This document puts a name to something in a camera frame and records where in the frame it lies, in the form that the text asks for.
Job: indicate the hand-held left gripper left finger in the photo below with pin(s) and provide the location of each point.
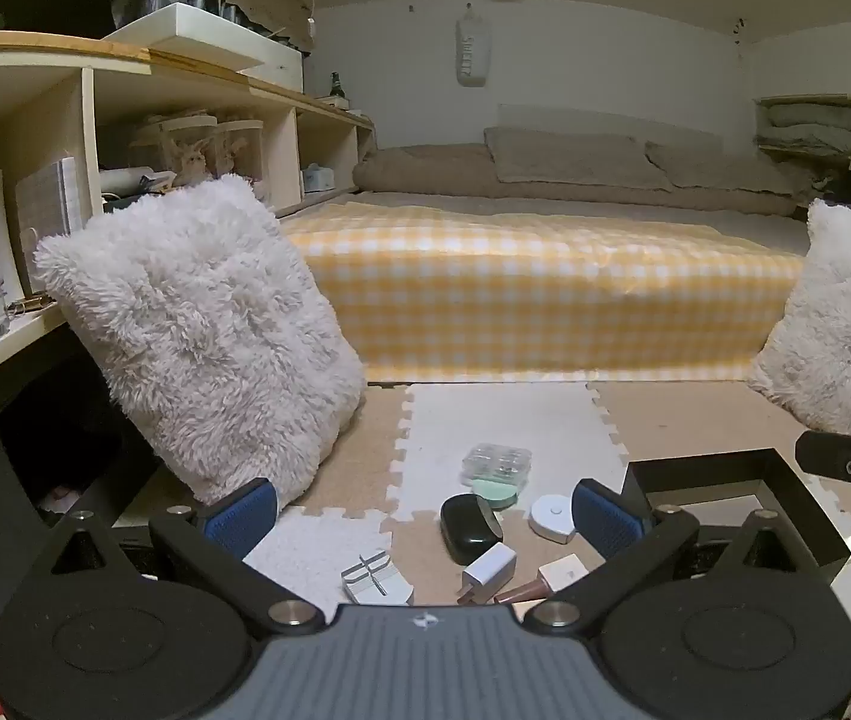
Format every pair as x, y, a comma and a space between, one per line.
241, 517

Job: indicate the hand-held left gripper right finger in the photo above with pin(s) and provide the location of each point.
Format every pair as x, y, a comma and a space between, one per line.
605, 521

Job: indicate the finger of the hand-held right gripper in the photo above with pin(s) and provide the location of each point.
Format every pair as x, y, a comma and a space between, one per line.
830, 454

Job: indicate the white round plug-in device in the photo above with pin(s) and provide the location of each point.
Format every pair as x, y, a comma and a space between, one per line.
553, 517

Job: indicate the black rectangular tray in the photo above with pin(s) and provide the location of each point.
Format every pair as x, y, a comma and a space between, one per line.
695, 465

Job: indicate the green round compact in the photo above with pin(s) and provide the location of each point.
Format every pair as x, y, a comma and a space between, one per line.
500, 493

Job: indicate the clear plastic case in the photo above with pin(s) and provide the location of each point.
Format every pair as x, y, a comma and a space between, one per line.
496, 463

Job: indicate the white charger adapter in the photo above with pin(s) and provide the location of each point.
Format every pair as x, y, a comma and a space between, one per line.
489, 566

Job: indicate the black glossy earbud case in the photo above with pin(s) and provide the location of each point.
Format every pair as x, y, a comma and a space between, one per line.
470, 529

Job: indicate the grey watch link remover tool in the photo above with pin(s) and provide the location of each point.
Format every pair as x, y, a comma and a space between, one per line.
376, 577

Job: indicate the fluffy white pillow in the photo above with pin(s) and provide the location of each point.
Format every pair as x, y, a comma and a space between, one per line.
837, 322
200, 330

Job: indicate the beige and white foam mat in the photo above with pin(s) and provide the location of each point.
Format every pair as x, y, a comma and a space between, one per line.
695, 412

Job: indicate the yellow checked blanket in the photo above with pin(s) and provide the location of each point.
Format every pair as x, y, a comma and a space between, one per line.
530, 292

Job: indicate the stack of folded blankets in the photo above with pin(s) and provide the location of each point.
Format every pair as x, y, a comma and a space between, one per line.
807, 135

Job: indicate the beige bed pillow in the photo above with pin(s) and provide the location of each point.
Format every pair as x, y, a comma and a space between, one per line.
567, 157
717, 169

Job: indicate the checked notebook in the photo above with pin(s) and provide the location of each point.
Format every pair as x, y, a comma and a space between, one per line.
50, 202

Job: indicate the clear plastic jar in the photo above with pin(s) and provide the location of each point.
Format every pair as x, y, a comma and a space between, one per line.
170, 150
241, 146

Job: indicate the wooden shelf unit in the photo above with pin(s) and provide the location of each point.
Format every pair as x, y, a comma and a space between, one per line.
80, 112

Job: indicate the green glass bottle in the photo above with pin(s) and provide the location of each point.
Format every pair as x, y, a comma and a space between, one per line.
337, 88

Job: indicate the white flat box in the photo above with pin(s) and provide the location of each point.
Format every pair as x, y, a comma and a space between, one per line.
193, 34

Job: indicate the white wall hanging pouch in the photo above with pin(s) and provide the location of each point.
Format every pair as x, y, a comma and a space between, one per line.
470, 49

